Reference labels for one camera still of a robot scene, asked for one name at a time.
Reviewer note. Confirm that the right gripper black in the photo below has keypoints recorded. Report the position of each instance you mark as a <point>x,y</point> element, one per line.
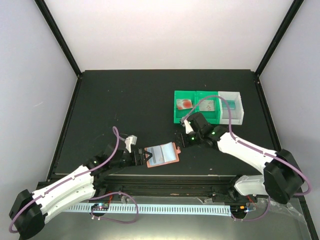
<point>185,142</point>

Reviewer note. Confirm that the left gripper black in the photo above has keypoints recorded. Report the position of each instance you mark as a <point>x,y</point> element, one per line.
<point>140,160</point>

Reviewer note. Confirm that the brown leather card holder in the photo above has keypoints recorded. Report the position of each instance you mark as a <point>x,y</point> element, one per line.
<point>170,152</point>

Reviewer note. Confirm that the white flower card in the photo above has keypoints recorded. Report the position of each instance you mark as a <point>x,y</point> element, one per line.
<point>207,105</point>

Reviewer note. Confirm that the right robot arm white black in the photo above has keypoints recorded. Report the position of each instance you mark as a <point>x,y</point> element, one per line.
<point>250,155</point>

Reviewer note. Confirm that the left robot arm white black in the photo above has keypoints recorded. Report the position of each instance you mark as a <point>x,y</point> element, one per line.
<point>32,210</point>

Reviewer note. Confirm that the red circle card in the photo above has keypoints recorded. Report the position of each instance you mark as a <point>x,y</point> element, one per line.
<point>183,104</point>

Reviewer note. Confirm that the teal card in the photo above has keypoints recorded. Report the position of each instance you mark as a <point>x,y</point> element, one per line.
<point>230,103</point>

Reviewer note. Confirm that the left green bin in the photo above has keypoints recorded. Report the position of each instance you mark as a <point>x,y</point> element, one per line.
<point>183,94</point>

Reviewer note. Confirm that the green bin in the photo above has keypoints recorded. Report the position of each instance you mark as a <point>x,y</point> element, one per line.
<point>183,94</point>
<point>213,117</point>

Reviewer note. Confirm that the middle green bin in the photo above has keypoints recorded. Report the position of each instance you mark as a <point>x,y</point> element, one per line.
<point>213,117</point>

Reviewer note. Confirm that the white bin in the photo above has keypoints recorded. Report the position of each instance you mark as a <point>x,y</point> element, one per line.
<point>237,115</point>

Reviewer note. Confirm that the left circuit board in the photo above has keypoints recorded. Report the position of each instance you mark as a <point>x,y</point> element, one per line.
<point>99,207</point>

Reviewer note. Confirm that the circuit board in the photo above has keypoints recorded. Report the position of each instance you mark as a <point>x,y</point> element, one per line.
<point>240,209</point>
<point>99,207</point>

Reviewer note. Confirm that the right circuit board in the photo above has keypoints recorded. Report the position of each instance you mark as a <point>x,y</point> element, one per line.
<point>240,209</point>

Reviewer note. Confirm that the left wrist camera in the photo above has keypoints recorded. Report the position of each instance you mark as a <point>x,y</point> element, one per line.
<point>130,141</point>

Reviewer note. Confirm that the black aluminium rail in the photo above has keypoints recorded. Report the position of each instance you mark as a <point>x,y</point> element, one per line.
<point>220,188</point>

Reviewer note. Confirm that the white slotted cable duct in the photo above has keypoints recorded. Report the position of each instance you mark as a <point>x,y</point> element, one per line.
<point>155,209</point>

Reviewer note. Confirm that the left black frame post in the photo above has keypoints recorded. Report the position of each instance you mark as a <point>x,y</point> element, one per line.
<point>48,17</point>

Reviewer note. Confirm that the black frame post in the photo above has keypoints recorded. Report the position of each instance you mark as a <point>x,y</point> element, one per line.
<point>282,29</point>
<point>48,17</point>

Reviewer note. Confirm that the right black frame post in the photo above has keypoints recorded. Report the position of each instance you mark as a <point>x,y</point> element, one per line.
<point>282,29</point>

